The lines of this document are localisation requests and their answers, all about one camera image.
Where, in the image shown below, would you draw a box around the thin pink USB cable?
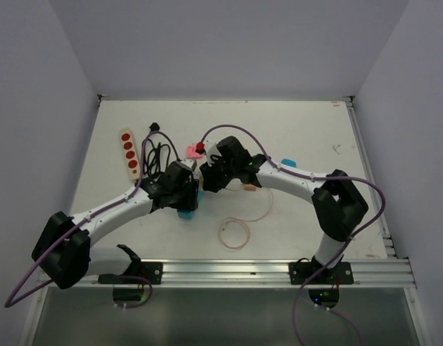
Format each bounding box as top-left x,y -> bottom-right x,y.
218,183 -> 275,250

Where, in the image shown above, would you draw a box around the beige power strip red sockets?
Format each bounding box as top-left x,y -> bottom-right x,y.
119,128 -> 140,181

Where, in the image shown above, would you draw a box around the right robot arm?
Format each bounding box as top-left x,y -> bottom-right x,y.
196,136 -> 369,283

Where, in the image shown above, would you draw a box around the aluminium front rail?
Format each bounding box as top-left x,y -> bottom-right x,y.
35,259 -> 416,288

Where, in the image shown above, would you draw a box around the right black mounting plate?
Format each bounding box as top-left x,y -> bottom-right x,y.
288,258 -> 354,285

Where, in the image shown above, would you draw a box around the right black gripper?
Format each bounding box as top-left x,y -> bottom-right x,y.
200,154 -> 238,192

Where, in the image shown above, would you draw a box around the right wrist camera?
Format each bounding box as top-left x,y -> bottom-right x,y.
195,141 -> 220,161

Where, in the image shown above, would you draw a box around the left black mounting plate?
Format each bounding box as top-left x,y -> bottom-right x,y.
98,261 -> 164,285

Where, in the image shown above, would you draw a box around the blue adapter plug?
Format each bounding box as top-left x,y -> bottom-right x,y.
281,159 -> 297,168

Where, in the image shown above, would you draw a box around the black mounting plate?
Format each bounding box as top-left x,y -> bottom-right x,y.
98,261 -> 164,285
288,258 -> 354,285

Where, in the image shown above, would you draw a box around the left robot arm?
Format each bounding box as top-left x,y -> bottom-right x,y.
32,159 -> 199,289

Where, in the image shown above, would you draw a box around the teal USB power strip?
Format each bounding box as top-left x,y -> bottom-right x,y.
177,191 -> 204,221

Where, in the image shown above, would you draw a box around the black power cord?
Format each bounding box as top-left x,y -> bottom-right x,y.
141,121 -> 174,179

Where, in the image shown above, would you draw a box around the pink plug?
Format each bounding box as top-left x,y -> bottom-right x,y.
185,145 -> 203,160

